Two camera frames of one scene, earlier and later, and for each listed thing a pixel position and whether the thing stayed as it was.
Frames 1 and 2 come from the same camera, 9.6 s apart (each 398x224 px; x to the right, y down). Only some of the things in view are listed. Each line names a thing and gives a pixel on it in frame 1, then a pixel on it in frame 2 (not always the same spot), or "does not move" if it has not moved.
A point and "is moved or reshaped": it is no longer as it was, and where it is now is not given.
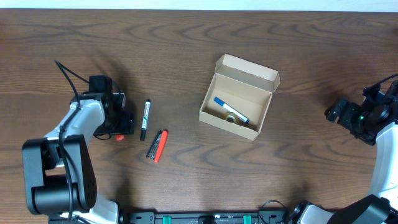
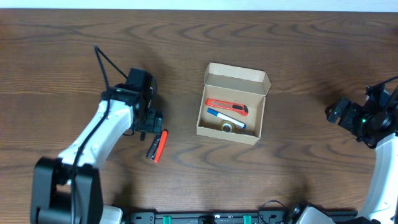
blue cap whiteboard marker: x=228 y=107 to x=237 y=122
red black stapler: x=157 y=145 does not move
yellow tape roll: x=232 y=114 to x=227 y=126
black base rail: x=208 y=218 does not move
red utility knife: x=119 y=137 is moved or reshaped
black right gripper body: x=352 y=119 does not move
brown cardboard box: x=246 y=87 is moved or reshaped
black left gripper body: x=120 y=124 to x=150 y=122
